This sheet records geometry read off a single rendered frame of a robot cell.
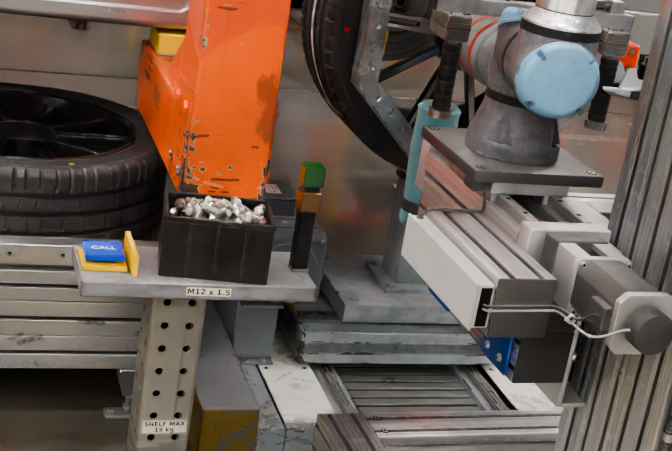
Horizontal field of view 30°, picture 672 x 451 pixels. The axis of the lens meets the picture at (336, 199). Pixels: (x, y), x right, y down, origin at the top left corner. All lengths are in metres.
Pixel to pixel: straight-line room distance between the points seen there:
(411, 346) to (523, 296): 1.18
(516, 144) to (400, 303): 1.00
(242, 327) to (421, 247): 0.99
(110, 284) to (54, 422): 0.53
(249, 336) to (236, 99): 0.65
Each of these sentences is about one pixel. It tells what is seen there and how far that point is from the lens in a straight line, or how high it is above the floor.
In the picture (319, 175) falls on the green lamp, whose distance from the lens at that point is 2.30.
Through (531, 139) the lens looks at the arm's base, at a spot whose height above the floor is 0.86.
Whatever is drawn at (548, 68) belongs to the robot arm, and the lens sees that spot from 1.79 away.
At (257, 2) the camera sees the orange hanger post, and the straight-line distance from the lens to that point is 2.34.
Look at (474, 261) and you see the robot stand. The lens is 1.78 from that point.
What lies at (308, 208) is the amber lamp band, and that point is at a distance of 2.32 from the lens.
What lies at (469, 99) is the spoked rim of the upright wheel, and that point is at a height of 0.71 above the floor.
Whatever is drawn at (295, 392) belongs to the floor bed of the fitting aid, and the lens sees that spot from 2.74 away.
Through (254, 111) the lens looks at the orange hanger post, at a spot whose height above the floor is 0.71.
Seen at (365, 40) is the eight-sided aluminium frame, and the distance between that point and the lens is 2.58.
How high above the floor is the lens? 1.35
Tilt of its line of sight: 19 degrees down
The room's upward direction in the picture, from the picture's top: 9 degrees clockwise
